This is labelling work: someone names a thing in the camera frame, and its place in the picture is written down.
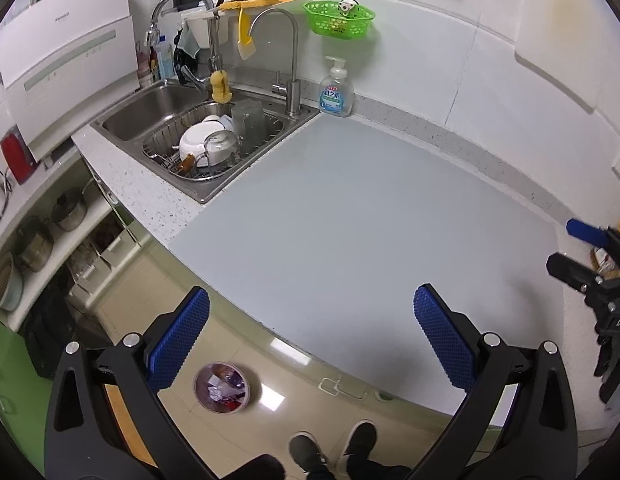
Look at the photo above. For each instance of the white countertop dishwasher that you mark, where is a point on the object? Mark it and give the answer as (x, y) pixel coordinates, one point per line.
(65, 60)

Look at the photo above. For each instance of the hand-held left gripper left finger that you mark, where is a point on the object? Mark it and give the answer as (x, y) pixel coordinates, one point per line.
(180, 340)

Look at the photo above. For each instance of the black box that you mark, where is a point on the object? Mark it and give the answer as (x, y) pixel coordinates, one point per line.
(55, 332)

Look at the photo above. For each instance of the hand soap pump bottle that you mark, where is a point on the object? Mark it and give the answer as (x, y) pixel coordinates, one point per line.
(336, 97)

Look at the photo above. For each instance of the stainless steel sink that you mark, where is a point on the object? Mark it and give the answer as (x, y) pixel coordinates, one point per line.
(140, 120)

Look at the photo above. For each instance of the large steel pot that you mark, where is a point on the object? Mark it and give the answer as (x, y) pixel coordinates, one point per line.
(35, 250)

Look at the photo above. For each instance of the white storage bins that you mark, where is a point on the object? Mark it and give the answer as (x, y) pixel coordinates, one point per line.
(105, 257)

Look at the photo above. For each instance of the slim steel gooseneck faucet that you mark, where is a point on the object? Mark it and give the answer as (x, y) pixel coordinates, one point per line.
(293, 97)

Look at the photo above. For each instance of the white plate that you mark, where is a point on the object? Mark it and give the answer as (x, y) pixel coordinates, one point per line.
(217, 121)

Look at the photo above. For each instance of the person's shoe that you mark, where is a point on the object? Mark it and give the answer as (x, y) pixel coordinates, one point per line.
(361, 442)
(306, 452)

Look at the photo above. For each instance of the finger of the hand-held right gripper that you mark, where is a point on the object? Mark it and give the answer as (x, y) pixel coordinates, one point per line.
(584, 230)
(572, 272)

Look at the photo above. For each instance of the pale basin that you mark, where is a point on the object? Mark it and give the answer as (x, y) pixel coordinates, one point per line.
(9, 285)

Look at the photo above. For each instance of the brown bottle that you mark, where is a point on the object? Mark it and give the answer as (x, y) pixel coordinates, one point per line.
(146, 72)

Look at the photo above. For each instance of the pink trash bin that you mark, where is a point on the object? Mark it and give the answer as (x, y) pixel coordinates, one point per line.
(202, 402)

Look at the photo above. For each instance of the small white spotted toy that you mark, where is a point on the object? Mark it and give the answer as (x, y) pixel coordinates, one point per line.
(347, 7)

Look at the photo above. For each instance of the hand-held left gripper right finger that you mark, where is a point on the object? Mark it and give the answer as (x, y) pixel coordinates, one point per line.
(444, 340)

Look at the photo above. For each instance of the white bottle blue label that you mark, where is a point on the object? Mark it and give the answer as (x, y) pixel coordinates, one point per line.
(166, 60)

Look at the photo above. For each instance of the chrome pull-out faucet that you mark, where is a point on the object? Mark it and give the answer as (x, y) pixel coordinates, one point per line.
(215, 57)

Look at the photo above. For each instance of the brown packet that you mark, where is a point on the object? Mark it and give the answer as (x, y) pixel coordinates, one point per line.
(605, 262)

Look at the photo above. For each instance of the person's right shoe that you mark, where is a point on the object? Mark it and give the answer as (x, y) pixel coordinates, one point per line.
(361, 442)

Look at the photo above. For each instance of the clear glass container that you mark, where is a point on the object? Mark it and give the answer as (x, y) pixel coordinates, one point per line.
(249, 122)

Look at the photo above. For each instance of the brown wooden utensil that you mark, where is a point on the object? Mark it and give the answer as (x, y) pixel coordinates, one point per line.
(186, 162)

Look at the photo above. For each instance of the yellow dish brush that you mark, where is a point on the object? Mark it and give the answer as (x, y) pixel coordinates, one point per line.
(246, 42)

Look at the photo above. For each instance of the green plastic basket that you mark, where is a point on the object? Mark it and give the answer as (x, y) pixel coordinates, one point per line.
(335, 27)

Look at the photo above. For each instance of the person's dark trousers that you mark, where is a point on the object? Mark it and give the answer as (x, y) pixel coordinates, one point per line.
(374, 474)

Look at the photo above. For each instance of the green cabinet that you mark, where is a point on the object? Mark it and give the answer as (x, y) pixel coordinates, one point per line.
(12, 385)

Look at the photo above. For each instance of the yellow sponge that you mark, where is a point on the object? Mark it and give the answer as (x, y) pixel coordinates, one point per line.
(221, 87)

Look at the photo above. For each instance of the yellow flat board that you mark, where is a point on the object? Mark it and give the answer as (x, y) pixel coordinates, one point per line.
(250, 2)

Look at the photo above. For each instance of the white bowl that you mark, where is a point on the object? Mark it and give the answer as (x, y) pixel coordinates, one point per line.
(192, 140)

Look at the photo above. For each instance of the red container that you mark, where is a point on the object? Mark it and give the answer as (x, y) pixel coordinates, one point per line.
(15, 157)

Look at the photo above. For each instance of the steel pot with lid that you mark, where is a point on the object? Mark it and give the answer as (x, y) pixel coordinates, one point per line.
(70, 212)

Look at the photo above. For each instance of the dark hanging cloth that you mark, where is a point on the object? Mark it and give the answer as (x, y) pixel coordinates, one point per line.
(189, 42)

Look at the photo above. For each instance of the person's left shoe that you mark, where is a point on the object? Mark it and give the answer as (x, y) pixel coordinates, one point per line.
(306, 452)

